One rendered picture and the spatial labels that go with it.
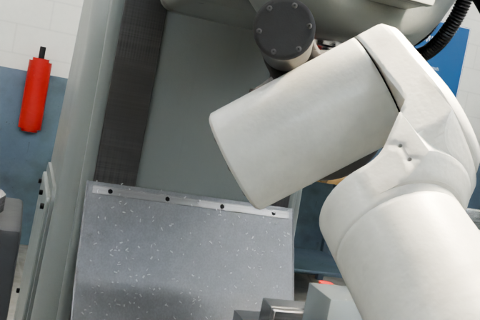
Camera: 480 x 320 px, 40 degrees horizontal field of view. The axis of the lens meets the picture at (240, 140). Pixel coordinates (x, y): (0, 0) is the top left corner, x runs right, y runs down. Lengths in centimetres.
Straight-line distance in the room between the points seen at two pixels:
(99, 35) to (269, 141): 64
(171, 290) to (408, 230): 68
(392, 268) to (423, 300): 2
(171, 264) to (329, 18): 51
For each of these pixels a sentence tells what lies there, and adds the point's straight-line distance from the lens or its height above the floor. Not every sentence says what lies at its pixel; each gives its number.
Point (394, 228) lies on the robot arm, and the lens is 29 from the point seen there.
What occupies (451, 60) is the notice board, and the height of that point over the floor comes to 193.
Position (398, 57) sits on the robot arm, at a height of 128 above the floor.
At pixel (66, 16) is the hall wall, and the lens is 479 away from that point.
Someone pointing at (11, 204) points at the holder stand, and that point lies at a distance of 58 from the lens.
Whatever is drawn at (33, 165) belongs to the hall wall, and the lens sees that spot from 481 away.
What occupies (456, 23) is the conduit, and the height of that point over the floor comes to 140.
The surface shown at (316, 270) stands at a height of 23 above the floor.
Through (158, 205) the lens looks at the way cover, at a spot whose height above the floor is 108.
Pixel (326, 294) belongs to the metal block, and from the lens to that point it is 65.
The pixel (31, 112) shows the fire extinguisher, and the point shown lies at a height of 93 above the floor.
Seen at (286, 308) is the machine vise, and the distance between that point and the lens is 69.
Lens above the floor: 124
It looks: 3 degrees down
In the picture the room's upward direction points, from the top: 11 degrees clockwise
